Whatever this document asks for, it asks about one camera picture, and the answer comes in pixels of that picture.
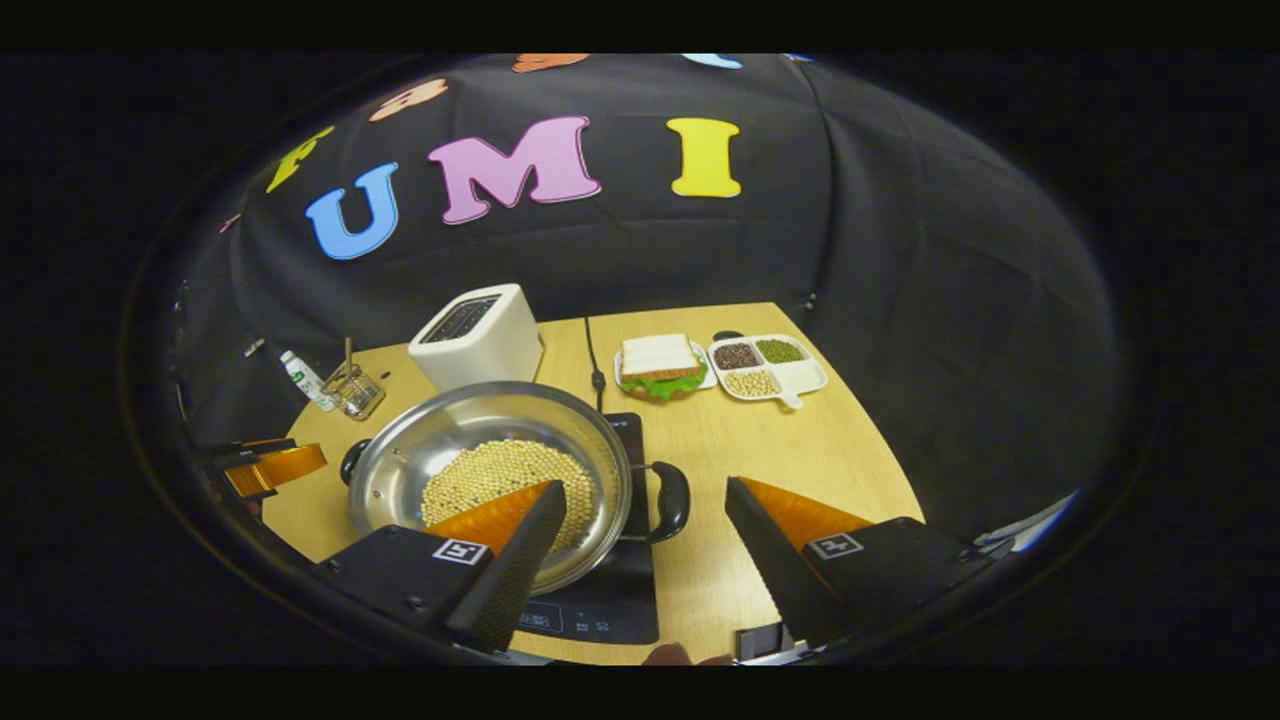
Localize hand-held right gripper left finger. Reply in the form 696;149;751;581
318;480;569;655

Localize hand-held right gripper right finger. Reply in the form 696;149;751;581
724;476;1002;651

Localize black induction cooktop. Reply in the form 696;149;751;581
515;411;662;646

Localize steel pot with black handles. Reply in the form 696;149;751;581
339;380;692;599

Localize white drink bottle green label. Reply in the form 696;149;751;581
278;349;337;414

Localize pile of yellow soybeans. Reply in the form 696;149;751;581
419;439;599;553

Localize white divided dish of beans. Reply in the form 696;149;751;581
706;332;830;412

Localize small white plate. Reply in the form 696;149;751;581
612;340;720;398

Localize white toaster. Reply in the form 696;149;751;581
407;282;547;394

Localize sandwich with lettuce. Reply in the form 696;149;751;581
617;333;710;404

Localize black backdrop cloth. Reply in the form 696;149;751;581
165;53;1123;549

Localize wire basket holder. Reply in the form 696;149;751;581
321;362;388;422

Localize black power cable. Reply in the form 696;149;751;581
582;317;609;414

